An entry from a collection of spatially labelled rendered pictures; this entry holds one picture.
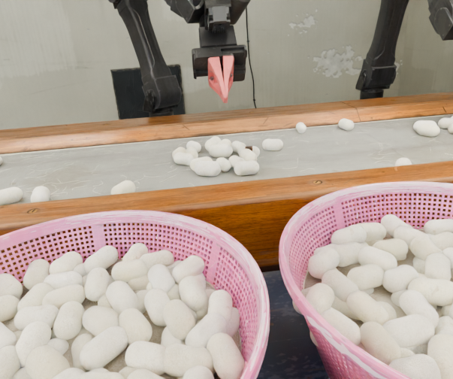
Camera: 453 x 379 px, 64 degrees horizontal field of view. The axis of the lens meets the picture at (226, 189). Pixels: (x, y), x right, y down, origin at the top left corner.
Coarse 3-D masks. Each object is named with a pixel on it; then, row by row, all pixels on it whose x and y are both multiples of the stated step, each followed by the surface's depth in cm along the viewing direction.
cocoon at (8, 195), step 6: (0, 192) 45; (6, 192) 45; (12, 192) 45; (18, 192) 46; (0, 198) 45; (6, 198) 45; (12, 198) 46; (18, 198) 46; (0, 204) 45; (6, 204) 46
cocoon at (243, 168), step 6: (240, 162) 49; (246, 162) 49; (252, 162) 49; (234, 168) 50; (240, 168) 49; (246, 168) 49; (252, 168) 49; (258, 168) 50; (240, 174) 50; (246, 174) 50
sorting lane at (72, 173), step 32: (320, 128) 71; (384, 128) 68; (32, 160) 63; (64, 160) 62; (96, 160) 61; (128, 160) 60; (160, 160) 59; (288, 160) 55; (320, 160) 54; (352, 160) 53; (384, 160) 52; (416, 160) 51; (448, 160) 51; (64, 192) 49; (96, 192) 48
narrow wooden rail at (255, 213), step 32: (160, 192) 40; (192, 192) 40; (224, 192) 39; (256, 192) 39; (288, 192) 38; (320, 192) 38; (0, 224) 35; (32, 224) 35; (128, 224) 37; (224, 224) 38; (256, 224) 38; (352, 224) 40; (256, 256) 40
